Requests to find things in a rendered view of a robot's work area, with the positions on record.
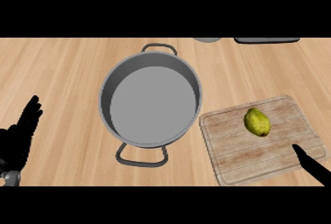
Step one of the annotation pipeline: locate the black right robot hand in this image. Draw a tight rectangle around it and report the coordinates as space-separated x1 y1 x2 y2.
291 143 331 187

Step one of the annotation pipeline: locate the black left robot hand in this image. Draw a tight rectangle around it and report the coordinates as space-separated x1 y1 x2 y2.
0 94 44 173

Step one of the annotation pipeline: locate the wooden cutting board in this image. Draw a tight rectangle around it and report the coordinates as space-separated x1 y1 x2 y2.
198 94 331 186

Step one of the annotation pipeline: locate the green pear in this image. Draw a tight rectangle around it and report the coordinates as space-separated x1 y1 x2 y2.
242 107 272 138

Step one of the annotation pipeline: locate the grey metal pot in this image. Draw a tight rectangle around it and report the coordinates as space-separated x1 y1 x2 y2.
98 43 204 168

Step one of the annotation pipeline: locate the dark flat appliance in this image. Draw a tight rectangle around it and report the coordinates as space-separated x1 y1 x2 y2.
232 37 302 45

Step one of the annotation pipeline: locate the grey round object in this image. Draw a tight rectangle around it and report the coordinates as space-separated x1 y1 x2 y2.
191 37 223 44

